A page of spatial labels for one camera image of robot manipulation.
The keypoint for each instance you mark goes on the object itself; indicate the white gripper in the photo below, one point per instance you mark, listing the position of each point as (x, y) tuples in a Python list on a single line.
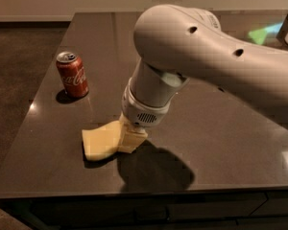
[(143, 113)]

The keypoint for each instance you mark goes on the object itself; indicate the yellow sponge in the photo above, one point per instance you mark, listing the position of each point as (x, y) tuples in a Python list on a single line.
[(102, 142)]

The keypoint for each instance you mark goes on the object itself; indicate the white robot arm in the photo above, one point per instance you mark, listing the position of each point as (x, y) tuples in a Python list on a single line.
[(176, 44)]

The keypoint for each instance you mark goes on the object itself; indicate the red Coca-Cola can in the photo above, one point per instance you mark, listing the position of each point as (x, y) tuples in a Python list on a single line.
[(72, 74)]

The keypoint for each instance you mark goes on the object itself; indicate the dark cabinet drawers under counter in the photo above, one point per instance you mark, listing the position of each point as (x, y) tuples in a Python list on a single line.
[(207, 211)]

